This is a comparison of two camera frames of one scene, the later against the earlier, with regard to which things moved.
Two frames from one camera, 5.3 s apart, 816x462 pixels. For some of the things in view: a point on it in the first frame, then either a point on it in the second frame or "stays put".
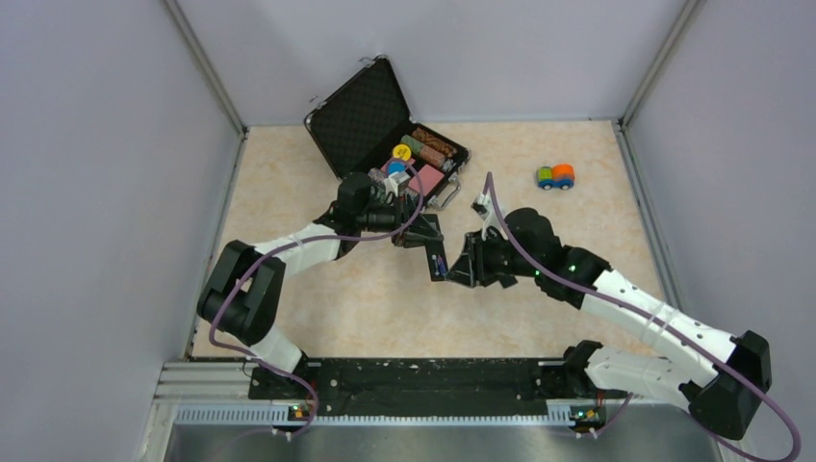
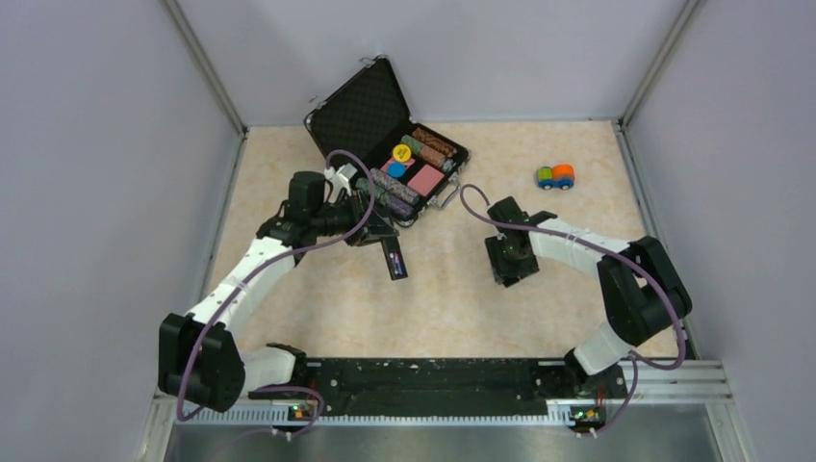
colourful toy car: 560,175 stays put
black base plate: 430,387 stays put
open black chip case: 358,125 stays put
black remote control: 437,262 to 391,246
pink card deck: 430,177 stays put
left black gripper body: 402,239 to 360,235
